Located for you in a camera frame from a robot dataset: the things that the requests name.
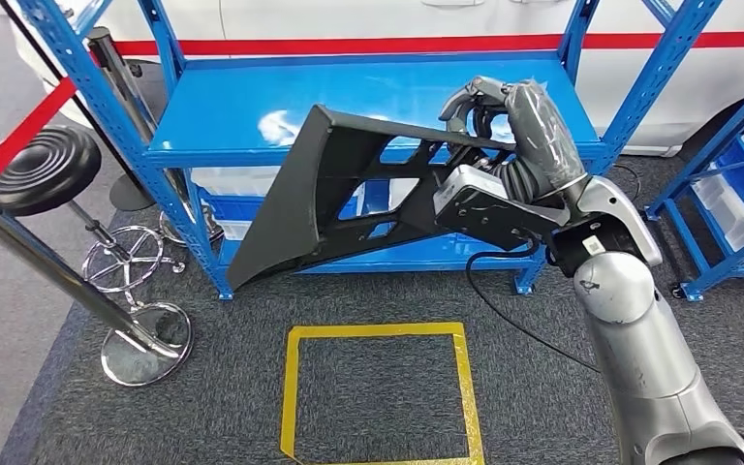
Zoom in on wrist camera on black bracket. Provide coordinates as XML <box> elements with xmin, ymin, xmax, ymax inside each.
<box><xmin>432</xmin><ymin>163</ymin><xmax>573</xmax><ymax>253</ymax></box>

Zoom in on black round stool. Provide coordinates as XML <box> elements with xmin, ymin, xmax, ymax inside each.
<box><xmin>0</xmin><ymin>125</ymin><xmax>187</xmax><ymax>311</ymax></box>

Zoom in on yellow floor tape square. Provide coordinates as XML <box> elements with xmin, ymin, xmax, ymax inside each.
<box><xmin>280</xmin><ymin>323</ymin><xmax>485</xmax><ymax>465</ymax></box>

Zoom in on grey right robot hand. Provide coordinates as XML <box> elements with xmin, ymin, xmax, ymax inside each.
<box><xmin>438</xmin><ymin>76</ymin><xmax>590</xmax><ymax>195</ymax></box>

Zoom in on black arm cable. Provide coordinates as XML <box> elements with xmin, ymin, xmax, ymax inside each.
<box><xmin>464</xmin><ymin>238</ymin><xmax>605</xmax><ymax>375</ymax></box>

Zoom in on white car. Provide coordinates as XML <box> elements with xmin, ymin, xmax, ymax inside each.
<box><xmin>12</xmin><ymin>0</ymin><xmax>744</xmax><ymax>159</ymax></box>

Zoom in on blue metal shelf rack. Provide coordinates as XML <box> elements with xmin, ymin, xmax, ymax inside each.
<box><xmin>644</xmin><ymin>64</ymin><xmax>744</xmax><ymax>303</ymax></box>
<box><xmin>15</xmin><ymin>0</ymin><xmax>727</xmax><ymax>301</ymax></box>

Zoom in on long black plastic part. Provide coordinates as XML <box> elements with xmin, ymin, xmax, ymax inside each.
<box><xmin>225</xmin><ymin>104</ymin><xmax>521</xmax><ymax>292</ymax></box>

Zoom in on chrome stanchion post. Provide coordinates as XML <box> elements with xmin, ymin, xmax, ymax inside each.
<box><xmin>86</xmin><ymin>26</ymin><xmax>225</xmax><ymax>246</ymax></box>
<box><xmin>0</xmin><ymin>179</ymin><xmax>195</xmax><ymax>388</ymax></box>

